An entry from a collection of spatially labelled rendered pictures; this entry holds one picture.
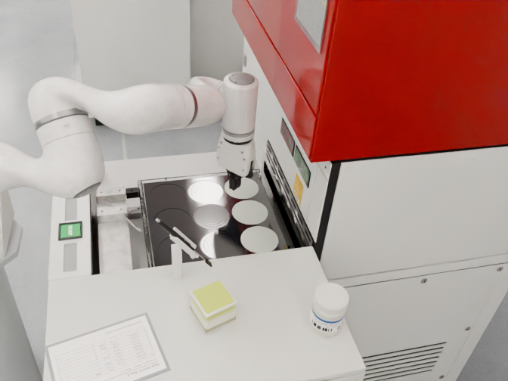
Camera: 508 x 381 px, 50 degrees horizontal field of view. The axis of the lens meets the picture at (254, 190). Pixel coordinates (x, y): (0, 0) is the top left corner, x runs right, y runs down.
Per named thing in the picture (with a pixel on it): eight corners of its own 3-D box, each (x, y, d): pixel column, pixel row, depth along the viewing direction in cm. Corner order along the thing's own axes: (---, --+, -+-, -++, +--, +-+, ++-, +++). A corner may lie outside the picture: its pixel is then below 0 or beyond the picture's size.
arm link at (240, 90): (212, 125, 135) (243, 138, 132) (213, 78, 127) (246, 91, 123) (231, 111, 141) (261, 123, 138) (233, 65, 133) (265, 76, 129)
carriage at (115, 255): (125, 199, 159) (125, 191, 157) (135, 296, 132) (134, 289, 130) (97, 202, 157) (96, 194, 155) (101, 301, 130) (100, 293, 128)
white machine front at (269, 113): (246, 116, 203) (252, 13, 177) (314, 283, 143) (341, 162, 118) (237, 117, 202) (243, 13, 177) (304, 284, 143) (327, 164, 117)
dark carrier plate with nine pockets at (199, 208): (257, 173, 165) (257, 171, 165) (289, 255, 140) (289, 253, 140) (143, 184, 158) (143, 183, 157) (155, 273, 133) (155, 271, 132)
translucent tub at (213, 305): (219, 297, 119) (220, 277, 115) (236, 322, 115) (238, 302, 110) (189, 311, 116) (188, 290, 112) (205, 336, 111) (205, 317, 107)
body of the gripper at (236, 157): (213, 131, 137) (212, 165, 145) (245, 146, 133) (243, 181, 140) (230, 119, 142) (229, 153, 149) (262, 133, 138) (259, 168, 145)
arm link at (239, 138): (213, 125, 136) (213, 134, 137) (242, 138, 132) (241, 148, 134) (233, 112, 141) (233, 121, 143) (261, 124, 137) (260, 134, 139)
